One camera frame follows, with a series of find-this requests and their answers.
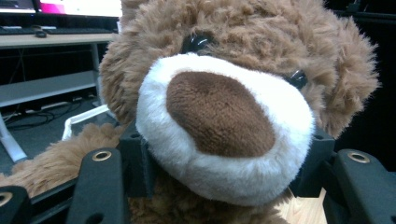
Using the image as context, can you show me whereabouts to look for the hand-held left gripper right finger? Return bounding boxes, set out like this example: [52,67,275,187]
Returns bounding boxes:
[289,125,336,199]

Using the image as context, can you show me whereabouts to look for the computer monitor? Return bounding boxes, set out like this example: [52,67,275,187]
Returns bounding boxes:
[36,0,123,19]
[0,0,37,15]

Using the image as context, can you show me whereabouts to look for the brown teddy bear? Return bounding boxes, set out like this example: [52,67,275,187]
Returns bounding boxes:
[0,0,381,224]

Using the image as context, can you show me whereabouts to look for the black keyboard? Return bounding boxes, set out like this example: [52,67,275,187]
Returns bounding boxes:
[0,26,114,35]

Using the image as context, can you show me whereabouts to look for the white frame desk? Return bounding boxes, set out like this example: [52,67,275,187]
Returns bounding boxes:
[0,32,120,163]

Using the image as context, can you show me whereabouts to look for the black floor cables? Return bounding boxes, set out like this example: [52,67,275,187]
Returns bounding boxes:
[3,98,83,130]

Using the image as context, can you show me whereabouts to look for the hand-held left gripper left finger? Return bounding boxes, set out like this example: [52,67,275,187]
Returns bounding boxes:
[117,121,157,199]

